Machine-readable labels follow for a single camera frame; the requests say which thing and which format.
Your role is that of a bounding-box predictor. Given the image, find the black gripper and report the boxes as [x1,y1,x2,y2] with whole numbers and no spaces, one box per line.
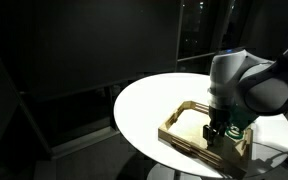
[202,104,234,147]

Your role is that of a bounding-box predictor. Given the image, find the green white object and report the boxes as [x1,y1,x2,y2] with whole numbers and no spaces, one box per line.
[225,124,245,141]

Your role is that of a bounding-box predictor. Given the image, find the light wooden tray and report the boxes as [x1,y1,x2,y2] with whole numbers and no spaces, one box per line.
[157,100,254,179]

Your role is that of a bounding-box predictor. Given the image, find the white table pedestal base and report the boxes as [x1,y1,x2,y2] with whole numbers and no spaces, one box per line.
[146,162,186,180]

